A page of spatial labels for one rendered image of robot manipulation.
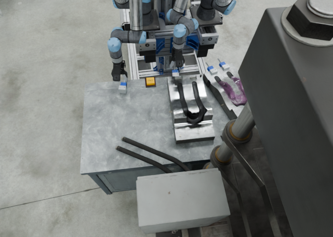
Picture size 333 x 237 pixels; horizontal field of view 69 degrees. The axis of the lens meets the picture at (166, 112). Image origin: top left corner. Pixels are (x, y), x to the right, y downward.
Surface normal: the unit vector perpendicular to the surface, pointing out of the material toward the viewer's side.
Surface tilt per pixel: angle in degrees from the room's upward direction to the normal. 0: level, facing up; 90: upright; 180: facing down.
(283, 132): 90
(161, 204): 0
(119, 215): 1
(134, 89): 0
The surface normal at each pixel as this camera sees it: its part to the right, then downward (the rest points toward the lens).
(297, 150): -0.99, 0.09
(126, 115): 0.03, -0.50
